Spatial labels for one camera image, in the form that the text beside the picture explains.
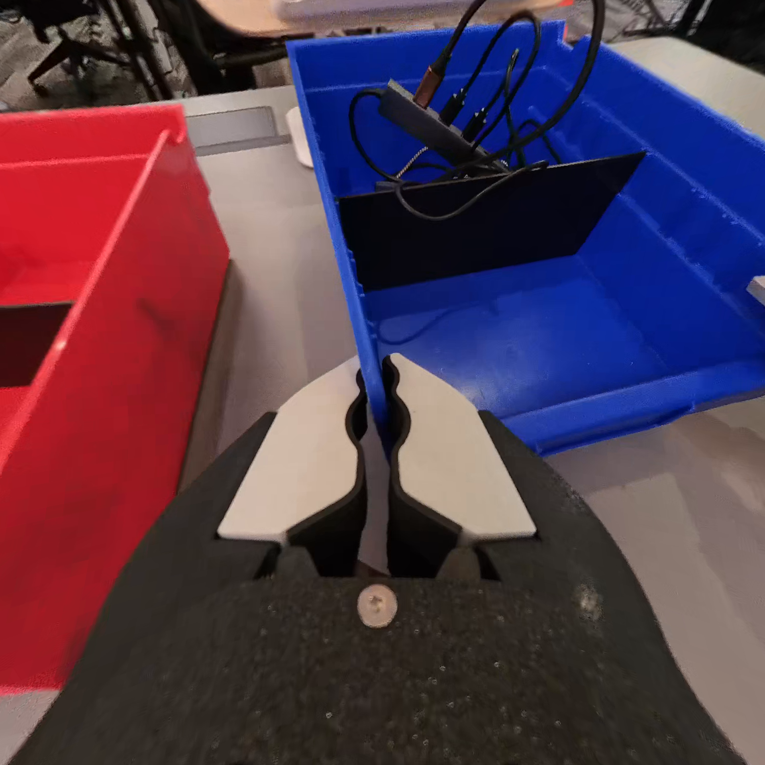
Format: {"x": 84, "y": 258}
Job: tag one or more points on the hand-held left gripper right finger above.
{"x": 460, "y": 472}

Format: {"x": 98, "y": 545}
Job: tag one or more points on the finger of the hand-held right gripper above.
{"x": 758, "y": 288}

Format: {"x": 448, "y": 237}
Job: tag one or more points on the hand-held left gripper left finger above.
{"x": 299, "y": 472}

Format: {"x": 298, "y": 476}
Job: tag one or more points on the blue plastic bin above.
{"x": 538, "y": 334}

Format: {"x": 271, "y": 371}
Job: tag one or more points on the red plastic bin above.
{"x": 119, "y": 358}

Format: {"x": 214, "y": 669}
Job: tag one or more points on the dark grey usb hub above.
{"x": 418, "y": 116}

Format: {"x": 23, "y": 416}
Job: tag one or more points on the wood-framed black board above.
{"x": 251, "y": 15}

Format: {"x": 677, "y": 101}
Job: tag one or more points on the black office chair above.
{"x": 77, "y": 42}

